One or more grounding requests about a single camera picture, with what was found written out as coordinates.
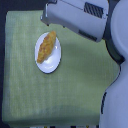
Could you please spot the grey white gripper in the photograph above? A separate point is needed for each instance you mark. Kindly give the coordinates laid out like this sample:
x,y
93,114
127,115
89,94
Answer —
x,y
87,18

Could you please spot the golden bread roll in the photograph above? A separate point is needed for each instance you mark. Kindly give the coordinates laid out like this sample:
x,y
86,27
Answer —
x,y
46,46

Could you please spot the white round plate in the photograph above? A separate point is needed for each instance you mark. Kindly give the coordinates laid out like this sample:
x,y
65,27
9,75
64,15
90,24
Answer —
x,y
51,63

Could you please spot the green table cloth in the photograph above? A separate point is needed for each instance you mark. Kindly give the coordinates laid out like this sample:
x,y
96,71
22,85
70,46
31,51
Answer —
x,y
69,95

